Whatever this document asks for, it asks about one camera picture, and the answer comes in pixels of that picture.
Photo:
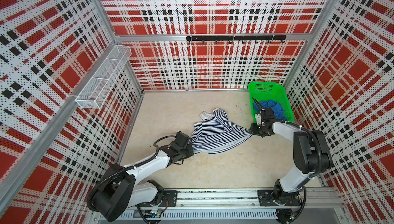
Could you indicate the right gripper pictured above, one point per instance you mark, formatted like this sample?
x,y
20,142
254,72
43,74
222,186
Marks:
x,y
253,130

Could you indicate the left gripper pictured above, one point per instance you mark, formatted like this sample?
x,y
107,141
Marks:
x,y
190,151

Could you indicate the blue white striped tank top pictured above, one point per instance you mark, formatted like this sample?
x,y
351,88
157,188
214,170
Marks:
x,y
215,133

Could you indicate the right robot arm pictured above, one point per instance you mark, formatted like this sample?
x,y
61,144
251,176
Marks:
x,y
311,154

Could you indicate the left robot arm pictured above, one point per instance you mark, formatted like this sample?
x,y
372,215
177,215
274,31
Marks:
x,y
122,187

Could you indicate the green plastic basket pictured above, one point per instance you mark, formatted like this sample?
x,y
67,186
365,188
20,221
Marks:
x,y
269,91

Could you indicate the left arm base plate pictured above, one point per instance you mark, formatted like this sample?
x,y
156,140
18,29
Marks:
x,y
169,197

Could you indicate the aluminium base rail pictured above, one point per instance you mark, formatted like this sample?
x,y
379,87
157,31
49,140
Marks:
x,y
320,205

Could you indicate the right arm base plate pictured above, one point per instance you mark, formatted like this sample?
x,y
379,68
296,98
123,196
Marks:
x,y
267,198

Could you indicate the black hook rail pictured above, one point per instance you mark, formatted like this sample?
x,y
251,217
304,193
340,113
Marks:
x,y
267,38

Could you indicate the white wire mesh shelf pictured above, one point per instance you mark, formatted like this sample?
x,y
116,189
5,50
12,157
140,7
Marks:
x,y
97,89

